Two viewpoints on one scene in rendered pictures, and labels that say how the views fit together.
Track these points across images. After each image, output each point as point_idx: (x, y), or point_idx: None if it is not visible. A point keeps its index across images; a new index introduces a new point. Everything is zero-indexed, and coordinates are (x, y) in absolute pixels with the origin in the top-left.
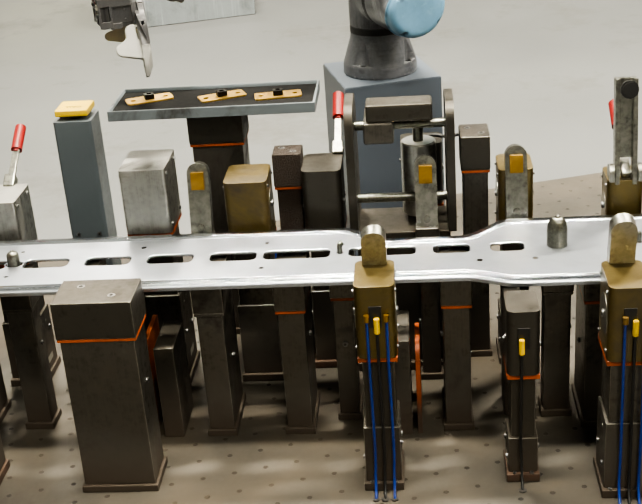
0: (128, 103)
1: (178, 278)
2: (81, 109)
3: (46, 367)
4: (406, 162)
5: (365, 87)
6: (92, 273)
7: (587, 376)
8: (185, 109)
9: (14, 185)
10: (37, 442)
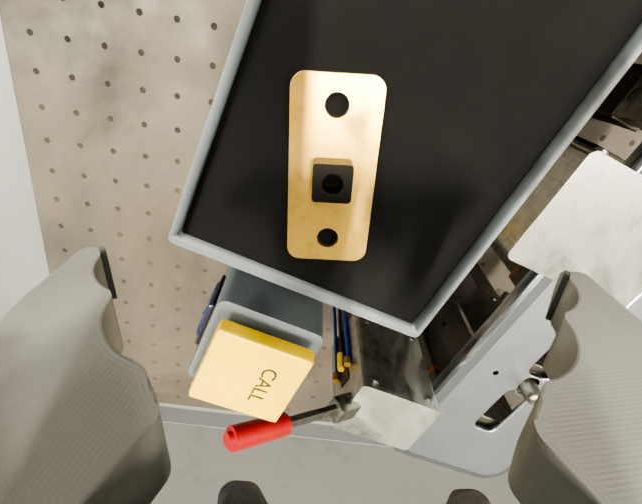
0: (349, 258)
1: None
2: (303, 373)
3: (480, 280)
4: None
5: None
6: None
7: None
8: (611, 87)
9: (359, 402)
10: (485, 267)
